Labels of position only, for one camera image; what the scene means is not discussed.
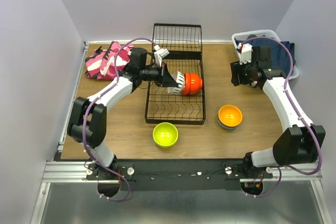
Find yellow orange bowl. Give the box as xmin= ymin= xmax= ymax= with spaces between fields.
xmin=217 ymin=104 xmax=243 ymax=127

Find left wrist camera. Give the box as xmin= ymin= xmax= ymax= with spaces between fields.
xmin=154 ymin=47 xmax=170 ymax=67

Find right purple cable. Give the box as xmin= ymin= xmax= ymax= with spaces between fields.
xmin=237 ymin=36 xmax=323 ymax=198

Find white plastic basket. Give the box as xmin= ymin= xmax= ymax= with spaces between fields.
xmin=232 ymin=29 xmax=299 ymax=80

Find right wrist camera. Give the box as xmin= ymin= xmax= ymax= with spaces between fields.
xmin=237 ymin=43 xmax=253 ymax=65

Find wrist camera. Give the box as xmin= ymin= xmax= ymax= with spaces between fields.
xmin=154 ymin=47 xmax=170 ymax=67
xmin=237 ymin=43 xmax=253 ymax=65

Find lime green bowl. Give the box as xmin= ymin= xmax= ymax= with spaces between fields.
xmin=152 ymin=122 xmax=179 ymax=148

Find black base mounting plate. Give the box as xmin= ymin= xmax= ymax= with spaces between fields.
xmin=86 ymin=158 xmax=272 ymax=191

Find orange bowl top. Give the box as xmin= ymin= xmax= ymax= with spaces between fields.
xmin=190 ymin=73 xmax=203 ymax=95

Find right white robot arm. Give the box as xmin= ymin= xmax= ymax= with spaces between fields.
xmin=230 ymin=44 xmax=326 ymax=178

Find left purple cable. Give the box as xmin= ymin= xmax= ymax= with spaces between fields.
xmin=82 ymin=37 xmax=158 ymax=202

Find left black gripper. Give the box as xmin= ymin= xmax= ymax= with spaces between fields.
xmin=139 ymin=61 xmax=179 ymax=87

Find purple cable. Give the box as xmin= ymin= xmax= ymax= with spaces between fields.
xmin=82 ymin=37 xmax=158 ymax=202
xmin=237 ymin=36 xmax=323 ymax=198

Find blue bowl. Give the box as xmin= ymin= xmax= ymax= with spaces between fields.
xmin=217 ymin=119 xmax=238 ymax=130

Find white pink bowl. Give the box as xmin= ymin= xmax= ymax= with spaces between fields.
xmin=167 ymin=71 xmax=184 ymax=95

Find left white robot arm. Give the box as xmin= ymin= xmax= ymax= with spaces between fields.
xmin=67 ymin=46 xmax=179 ymax=179

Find pink camouflage cloth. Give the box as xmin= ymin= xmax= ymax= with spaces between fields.
xmin=85 ymin=41 xmax=134 ymax=81

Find orange bowl bottom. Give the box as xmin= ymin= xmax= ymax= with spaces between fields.
xmin=182 ymin=73 xmax=191 ymax=95

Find black wire dish rack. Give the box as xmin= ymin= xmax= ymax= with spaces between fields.
xmin=144 ymin=23 xmax=206 ymax=125

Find dark blue jeans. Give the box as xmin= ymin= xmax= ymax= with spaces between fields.
xmin=234 ymin=33 xmax=296 ymax=75

